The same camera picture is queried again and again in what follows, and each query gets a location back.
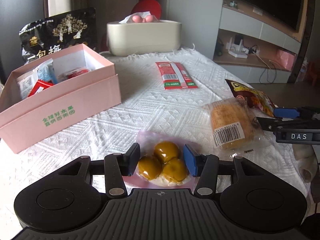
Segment green plums vacuum pack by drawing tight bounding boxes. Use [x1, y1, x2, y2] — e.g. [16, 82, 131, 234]
[123, 131, 201, 190]

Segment red lid jelly cup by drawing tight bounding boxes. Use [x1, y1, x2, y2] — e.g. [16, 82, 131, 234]
[57, 67, 92, 82]

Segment white blue snack packet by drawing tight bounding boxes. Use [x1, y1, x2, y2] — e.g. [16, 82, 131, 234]
[34, 59, 58, 85]

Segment spicy snack bag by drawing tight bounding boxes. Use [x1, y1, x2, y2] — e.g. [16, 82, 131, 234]
[225, 79, 275, 117]

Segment wrapped orange bun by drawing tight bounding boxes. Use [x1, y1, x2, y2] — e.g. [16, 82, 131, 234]
[203, 98, 265, 150]

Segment pink bag on shelf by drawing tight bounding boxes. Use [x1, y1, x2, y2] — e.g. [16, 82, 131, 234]
[276, 49, 296, 71]

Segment white tv cabinet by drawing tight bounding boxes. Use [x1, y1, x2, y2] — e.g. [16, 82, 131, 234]
[213, 0, 308, 83]

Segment white router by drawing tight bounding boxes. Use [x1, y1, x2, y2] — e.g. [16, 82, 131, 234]
[225, 34, 260, 59]

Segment white textured table cloth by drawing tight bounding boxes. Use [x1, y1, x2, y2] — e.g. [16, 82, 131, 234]
[1, 49, 307, 239]

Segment red green sachet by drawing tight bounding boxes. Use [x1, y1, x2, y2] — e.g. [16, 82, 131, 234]
[156, 62, 198, 90]

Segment pink cardboard box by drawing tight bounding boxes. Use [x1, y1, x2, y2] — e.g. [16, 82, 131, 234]
[1, 44, 121, 153]

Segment grey white snack packet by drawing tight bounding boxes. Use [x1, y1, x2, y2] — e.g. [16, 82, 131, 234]
[16, 70, 38, 100]

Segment cream tissue box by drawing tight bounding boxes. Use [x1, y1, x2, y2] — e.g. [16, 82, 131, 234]
[107, 20, 182, 56]

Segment black plum snack bag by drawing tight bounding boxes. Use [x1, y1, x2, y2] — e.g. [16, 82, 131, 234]
[19, 7, 98, 63]

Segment pink tissue box ornament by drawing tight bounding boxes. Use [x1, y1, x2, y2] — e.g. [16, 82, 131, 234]
[132, 15, 155, 23]

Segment red round object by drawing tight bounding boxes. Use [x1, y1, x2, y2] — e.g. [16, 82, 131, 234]
[131, 0, 162, 20]

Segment black cable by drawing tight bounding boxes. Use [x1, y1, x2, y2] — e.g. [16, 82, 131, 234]
[257, 55, 282, 84]

